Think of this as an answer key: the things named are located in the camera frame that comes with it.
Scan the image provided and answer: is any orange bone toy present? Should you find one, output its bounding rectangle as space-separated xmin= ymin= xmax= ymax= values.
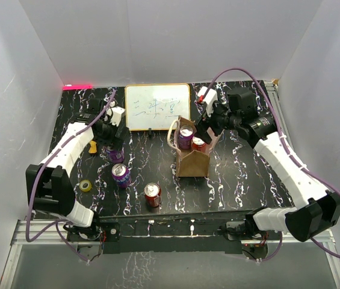
xmin=88 ymin=141 xmax=97 ymax=155

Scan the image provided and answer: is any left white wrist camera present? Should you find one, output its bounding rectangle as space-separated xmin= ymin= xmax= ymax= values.
xmin=107 ymin=106 xmax=125 ymax=126

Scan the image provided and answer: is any purple cable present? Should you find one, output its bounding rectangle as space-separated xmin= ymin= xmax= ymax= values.
xmin=25 ymin=89 xmax=117 ymax=266
xmin=203 ymin=67 xmax=340 ymax=261

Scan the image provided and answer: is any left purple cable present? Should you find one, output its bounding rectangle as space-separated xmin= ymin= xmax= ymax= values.
xmin=25 ymin=89 xmax=117 ymax=266

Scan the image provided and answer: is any brown canvas tote bag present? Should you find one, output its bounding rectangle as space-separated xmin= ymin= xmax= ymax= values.
xmin=167 ymin=116 xmax=223 ymax=178

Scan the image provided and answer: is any yellow tape roll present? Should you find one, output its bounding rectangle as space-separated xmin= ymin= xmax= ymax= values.
xmin=79 ymin=179 xmax=92 ymax=192

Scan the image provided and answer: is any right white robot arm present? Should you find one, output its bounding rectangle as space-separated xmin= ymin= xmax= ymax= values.
xmin=194 ymin=87 xmax=340 ymax=242

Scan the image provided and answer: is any pink marker strip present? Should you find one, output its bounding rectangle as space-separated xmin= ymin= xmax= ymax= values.
xmin=62 ymin=84 xmax=93 ymax=91

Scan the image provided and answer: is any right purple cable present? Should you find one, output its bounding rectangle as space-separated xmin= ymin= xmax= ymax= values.
xmin=203 ymin=67 xmax=340 ymax=261

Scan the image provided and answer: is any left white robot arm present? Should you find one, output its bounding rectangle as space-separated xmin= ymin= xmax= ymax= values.
xmin=25 ymin=98 xmax=129 ymax=240

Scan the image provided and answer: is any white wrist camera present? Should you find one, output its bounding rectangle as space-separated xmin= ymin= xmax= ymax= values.
xmin=107 ymin=106 xmax=125 ymax=126
xmin=196 ymin=86 xmax=218 ymax=117

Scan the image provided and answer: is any purple can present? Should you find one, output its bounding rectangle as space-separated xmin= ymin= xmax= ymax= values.
xmin=111 ymin=163 xmax=131 ymax=188
xmin=106 ymin=146 xmax=125 ymax=164
xmin=178 ymin=125 xmax=194 ymax=150

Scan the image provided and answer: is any small whiteboard orange frame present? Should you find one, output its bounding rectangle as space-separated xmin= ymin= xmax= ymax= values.
xmin=125 ymin=84 xmax=191 ymax=131

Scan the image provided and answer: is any aluminium rail frame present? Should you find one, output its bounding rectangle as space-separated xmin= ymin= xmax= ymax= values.
xmin=14 ymin=81 xmax=338 ymax=288

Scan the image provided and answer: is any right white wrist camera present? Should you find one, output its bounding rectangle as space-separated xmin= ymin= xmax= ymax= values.
xmin=196 ymin=86 xmax=218 ymax=117

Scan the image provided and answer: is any red cola can front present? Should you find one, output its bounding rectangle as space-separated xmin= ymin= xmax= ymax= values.
xmin=144 ymin=182 xmax=161 ymax=208

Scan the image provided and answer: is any red cola can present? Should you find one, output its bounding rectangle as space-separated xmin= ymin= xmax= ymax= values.
xmin=144 ymin=182 xmax=161 ymax=208
xmin=191 ymin=136 xmax=206 ymax=153

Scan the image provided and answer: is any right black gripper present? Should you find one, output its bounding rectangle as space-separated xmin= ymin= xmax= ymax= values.
xmin=194 ymin=100 xmax=241 ymax=144

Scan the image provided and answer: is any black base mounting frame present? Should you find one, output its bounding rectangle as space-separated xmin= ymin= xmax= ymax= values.
xmin=64 ymin=210 xmax=282 ymax=256

